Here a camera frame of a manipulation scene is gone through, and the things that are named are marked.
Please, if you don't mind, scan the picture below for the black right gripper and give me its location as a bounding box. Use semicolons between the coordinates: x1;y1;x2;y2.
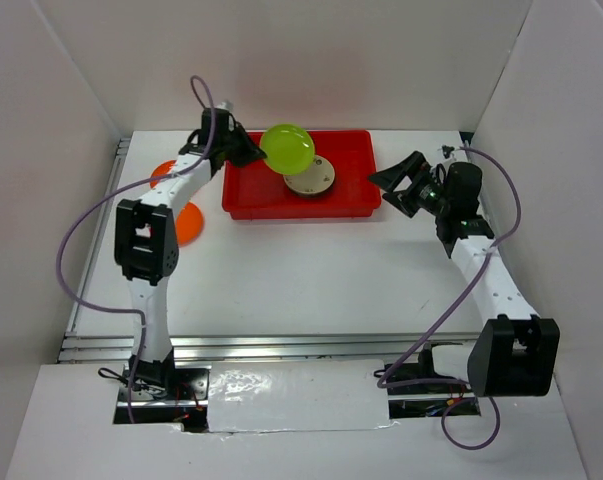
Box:
367;151;452;218

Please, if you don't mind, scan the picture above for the cream plate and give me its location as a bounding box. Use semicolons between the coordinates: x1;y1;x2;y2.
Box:
283;155;336;197

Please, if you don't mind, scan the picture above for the green plate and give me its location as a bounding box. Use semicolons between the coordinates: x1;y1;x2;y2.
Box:
259;124;315;176

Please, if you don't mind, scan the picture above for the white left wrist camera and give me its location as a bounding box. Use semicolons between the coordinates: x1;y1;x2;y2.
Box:
215;100;234;113

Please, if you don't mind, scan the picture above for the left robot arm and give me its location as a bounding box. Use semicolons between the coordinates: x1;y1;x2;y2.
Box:
114;103;265;399

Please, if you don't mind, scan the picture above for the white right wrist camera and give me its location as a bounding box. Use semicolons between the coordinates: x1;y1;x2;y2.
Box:
441;145;467;159

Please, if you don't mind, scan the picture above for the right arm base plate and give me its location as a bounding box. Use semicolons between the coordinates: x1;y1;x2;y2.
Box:
387;363;471;396

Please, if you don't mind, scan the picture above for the aluminium rail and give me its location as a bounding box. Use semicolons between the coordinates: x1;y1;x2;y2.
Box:
58;333;482;362

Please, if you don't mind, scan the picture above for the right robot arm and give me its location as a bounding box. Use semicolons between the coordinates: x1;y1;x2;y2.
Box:
369;151;560;397

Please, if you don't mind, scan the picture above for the white foil cover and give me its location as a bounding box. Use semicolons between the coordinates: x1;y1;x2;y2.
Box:
207;360;391;433

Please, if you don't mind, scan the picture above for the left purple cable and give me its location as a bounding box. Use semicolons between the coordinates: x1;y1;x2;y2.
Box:
55;74;217;361

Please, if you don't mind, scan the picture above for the orange plate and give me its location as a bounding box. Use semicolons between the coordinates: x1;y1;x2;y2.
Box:
150;160;176;188
175;202;204;247

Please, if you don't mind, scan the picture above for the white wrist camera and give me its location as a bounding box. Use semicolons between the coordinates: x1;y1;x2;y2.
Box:
441;145;467;159
215;100;234;113

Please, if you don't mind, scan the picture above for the red plastic bin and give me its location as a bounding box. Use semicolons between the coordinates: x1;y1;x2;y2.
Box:
222;130;381;220

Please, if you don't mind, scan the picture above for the far orange plate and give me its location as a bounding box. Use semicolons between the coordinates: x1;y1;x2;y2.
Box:
150;160;176;188

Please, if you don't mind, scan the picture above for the near orange plate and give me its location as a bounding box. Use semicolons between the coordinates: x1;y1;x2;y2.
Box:
175;202;204;247

